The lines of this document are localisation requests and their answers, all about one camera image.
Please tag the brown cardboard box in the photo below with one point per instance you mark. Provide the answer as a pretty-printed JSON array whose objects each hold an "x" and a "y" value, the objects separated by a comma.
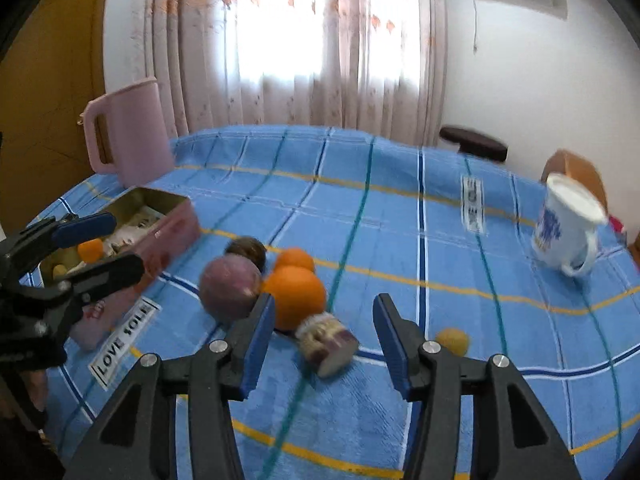
[{"x": 575, "y": 165}]

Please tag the small yellow fruit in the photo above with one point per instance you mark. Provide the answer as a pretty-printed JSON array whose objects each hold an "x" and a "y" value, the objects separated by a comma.
[{"x": 452, "y": 341}]

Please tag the round purple fruit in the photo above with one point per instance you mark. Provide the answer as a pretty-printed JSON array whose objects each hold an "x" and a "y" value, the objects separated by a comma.
[{"x": 227, "y": 287}]

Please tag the small tangerine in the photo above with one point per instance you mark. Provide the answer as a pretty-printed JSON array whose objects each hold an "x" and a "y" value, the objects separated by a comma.
[{"x": 91, "y": 250}]

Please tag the large orange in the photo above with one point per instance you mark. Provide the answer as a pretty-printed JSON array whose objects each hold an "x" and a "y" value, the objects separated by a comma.
[{"x": 295, "y": 295}]

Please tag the small yellow-green fruit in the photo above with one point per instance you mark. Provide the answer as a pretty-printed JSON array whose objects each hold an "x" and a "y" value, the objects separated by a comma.
[{"x": 60, "y": 271}]

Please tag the yellow wooden cabinet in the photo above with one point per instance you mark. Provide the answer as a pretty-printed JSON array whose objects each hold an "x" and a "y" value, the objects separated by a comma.
[{"x": 40, "y": 110}]

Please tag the pink floral curtain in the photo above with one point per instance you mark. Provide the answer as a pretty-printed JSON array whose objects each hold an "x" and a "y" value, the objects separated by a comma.
[{"x": 300, "y": 35}]

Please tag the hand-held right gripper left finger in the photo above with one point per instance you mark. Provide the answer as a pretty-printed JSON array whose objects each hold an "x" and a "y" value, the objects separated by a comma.
[{"x": 260, "y": 342}]

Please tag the blue plaid cloth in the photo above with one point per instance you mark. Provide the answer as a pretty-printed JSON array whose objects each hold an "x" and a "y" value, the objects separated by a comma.
[{"x": 400, "y": 240}]

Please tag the small orange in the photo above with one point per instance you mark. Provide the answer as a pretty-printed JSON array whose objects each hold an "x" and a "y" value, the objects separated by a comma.
[{"x": 295, "y": 259}]

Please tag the white mug with blue print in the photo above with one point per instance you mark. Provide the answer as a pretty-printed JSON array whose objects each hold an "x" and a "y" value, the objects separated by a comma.
[{"x": 555, "y": 230}]

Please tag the dark round stool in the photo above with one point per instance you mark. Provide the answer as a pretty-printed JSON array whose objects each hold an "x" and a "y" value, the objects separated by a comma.
[{"x": 475, "y": 142}]

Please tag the dark brown round fruit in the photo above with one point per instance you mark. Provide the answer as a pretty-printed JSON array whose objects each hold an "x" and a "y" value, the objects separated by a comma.
[{"x": 247, "y": 250}]

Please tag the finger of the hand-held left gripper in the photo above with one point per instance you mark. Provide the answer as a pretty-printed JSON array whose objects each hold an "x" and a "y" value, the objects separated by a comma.
[
  {"x": 85, "y": 227},
  {"x": 107, "y": 275}
]

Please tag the pink metal tin box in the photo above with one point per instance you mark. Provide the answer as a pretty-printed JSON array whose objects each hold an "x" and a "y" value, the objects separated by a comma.
[{"x": 167, "y": 240}]

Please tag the pink plastic pitcher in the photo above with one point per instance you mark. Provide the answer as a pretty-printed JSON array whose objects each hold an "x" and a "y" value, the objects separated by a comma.
[{"x": 135, "y": 130}]

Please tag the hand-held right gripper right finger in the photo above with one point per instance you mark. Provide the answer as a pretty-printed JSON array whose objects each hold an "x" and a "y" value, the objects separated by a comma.
[{"x": 391, "y": 342}]

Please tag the white printed packet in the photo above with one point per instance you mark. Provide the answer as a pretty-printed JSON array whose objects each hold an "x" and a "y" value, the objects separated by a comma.
[{"x": 140, "y": 220}]

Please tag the red object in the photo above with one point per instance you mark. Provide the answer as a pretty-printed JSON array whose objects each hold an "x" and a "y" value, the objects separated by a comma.
[{"x": 617, "y": 230}]

